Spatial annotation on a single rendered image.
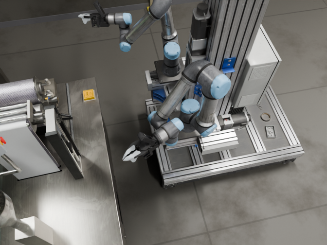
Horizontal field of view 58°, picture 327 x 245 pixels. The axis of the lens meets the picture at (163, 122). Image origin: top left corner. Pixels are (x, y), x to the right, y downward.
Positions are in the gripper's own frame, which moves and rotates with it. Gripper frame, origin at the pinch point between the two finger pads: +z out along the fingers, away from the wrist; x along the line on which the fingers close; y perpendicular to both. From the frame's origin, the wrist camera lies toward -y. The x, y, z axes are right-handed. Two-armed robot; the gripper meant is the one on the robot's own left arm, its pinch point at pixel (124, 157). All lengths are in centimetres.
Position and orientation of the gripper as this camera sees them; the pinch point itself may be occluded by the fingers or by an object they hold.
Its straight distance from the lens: 148.6
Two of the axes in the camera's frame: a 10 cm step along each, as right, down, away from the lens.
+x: -6.2, -6.0, 5.1
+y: 0.7, 6.0, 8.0
